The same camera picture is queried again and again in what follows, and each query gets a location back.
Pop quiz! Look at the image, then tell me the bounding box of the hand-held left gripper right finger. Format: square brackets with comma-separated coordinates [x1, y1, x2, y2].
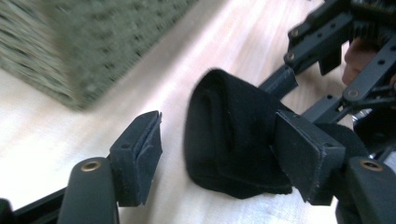
[270, 109, 347, 205]

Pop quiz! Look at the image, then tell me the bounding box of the black sock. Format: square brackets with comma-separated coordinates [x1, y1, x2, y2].
[183, 68, 370, 200]

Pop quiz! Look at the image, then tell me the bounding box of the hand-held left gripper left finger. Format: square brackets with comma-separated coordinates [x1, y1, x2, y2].
[108, 110, 163, 208]

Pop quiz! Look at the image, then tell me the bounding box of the green woven basket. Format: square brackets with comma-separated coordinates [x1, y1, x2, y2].
[0, 0, 200, 111]

